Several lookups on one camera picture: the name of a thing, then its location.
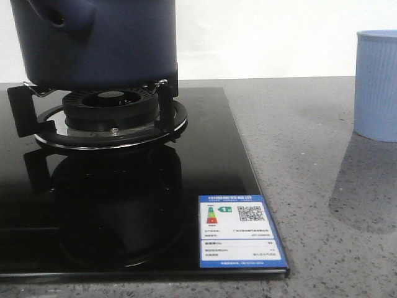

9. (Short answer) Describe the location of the black glass gas stove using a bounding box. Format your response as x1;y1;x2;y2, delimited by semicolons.
1;88;290;282

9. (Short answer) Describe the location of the light blue ribbed cup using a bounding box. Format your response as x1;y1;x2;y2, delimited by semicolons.
354;29;396;142

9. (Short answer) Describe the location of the black metal pot support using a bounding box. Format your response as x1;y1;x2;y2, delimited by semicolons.
7;73;187;151

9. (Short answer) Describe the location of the blue energy label sticker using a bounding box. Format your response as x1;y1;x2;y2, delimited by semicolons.
198;194;288;269

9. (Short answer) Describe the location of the black gas burner head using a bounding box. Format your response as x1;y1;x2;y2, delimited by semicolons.
62;88;159;132

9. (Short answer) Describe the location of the dark blue cooking pot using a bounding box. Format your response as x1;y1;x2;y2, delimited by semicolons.
11;1;177;90

